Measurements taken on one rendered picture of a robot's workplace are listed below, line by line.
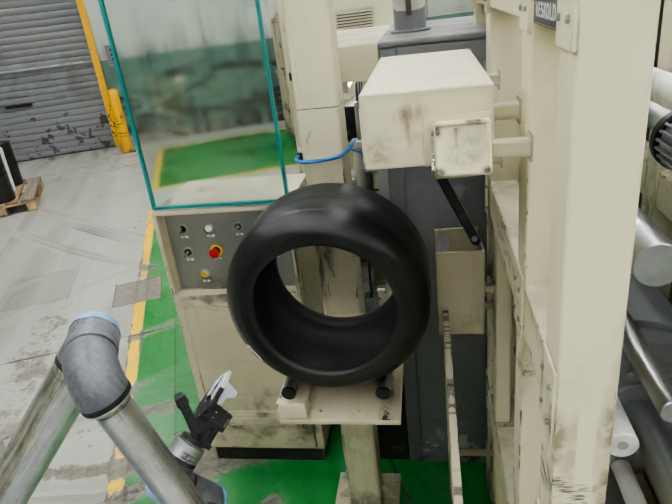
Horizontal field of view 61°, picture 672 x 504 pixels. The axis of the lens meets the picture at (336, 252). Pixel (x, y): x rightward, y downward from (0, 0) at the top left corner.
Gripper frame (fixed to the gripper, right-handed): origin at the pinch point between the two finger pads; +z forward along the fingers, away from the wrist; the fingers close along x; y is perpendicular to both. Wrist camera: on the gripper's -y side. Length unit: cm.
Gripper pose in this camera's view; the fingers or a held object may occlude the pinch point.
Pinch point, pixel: (225, 374)
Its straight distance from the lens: 169.0
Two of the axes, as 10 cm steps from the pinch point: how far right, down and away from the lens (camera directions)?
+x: 4.4, -0.2, -9.0
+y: 7.5, 5.7, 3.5
